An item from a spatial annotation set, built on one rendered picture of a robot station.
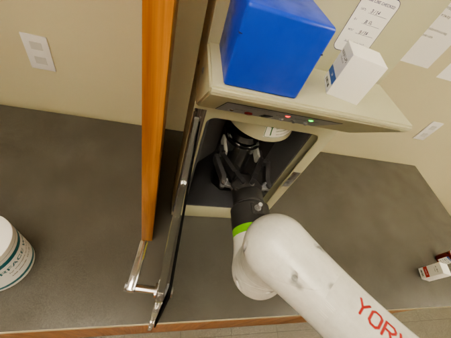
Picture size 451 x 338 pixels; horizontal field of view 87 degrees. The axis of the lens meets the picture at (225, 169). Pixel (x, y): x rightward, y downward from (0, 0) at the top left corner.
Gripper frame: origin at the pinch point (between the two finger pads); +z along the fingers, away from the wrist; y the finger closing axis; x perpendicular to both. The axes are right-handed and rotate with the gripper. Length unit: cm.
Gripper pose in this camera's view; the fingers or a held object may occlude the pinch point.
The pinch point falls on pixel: (239, 145)
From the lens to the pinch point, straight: 69.8
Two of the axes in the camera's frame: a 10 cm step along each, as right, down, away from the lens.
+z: -0.7, -7.9, 6.0
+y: -9.6, -1.1, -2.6
